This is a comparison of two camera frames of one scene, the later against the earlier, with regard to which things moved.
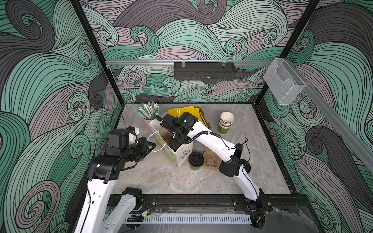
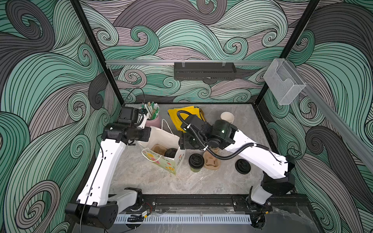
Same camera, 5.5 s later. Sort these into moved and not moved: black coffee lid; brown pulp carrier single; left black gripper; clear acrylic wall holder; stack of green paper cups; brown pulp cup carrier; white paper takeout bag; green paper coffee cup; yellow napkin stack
Moved: white paper takeout bag; brown pulp carrier single; left black gripper
Not moved: yellow napkin stack; brown pulp cup carrier; clear acrylic wall holder; green paper coffee cup; stack of green paper cups; black coffee lid
